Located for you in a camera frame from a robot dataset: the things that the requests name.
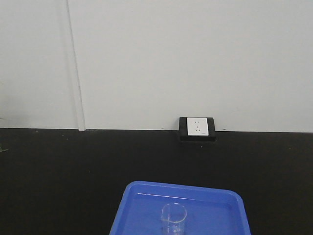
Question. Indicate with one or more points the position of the clear glass beaker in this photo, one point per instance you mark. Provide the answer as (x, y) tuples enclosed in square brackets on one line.
[(173, 217)]

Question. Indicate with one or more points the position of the blue plastic tray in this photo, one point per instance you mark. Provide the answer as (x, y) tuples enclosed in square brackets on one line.
[(209, 211)]

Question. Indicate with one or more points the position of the white socket in black housing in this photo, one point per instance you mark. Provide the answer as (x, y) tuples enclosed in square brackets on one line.
[(197, 129)]

